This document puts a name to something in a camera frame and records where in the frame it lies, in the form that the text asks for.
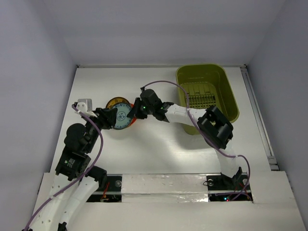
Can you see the silver taped base panel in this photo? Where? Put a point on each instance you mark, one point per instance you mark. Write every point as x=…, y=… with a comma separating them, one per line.
x=164, y=188

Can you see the orange plate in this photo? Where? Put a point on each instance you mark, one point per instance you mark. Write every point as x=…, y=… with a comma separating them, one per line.
x=132, y=120

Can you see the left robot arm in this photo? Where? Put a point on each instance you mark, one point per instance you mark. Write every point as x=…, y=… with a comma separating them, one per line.
x=76, y=176

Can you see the blue patterned plate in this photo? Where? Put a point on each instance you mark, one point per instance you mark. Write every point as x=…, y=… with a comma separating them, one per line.
x=122, y=119

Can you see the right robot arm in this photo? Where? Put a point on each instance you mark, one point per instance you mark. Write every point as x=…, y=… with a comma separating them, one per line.
x=211, y=124

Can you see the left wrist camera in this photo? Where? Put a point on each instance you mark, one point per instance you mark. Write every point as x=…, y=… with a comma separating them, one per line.
x=83, y=105

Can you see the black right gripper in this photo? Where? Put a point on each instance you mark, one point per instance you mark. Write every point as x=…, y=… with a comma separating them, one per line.
x=139, y=109

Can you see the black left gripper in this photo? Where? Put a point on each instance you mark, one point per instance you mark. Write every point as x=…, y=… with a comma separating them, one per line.
x=111, y=116

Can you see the aluminium side rail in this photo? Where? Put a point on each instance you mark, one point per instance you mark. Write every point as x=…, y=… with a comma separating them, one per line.
x=259, y=120

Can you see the green dish rack tub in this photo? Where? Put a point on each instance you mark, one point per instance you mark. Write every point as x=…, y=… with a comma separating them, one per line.
x=207, y=85

